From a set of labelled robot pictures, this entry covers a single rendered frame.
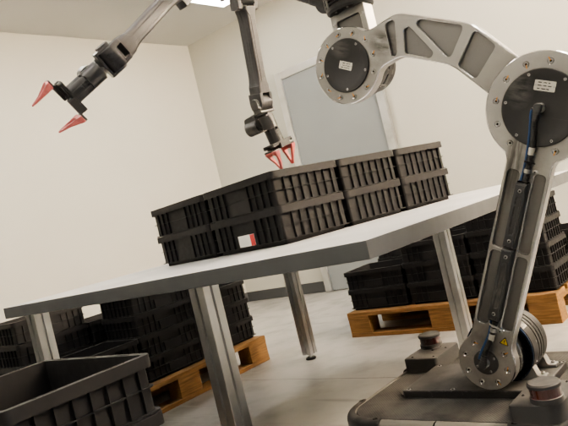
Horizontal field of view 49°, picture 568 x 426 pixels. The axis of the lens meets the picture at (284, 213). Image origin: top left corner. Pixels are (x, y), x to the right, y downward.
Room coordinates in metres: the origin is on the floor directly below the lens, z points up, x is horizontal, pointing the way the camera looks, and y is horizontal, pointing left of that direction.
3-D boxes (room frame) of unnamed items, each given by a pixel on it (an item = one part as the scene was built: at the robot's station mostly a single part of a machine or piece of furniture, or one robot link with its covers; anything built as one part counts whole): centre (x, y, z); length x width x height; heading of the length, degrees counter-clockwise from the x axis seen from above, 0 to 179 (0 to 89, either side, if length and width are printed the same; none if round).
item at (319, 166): (2.16, 0.03, 0.92); 0.40 x 0.30 x 0.02; 40
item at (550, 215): (3.20, -1.11, 0.37); 0.40 x 0.30 x 0.45; 50
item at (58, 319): (3.26, 1.38, 0.37); 0.40 x 0.30 x 0.45; 140
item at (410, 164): (2.54, -0.43, 0.87); 0.40 x 0.30 x 0.11; 40
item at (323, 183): (2.16, 0.03, 0.87); 0.40 x 0.30 x 0.11; 40
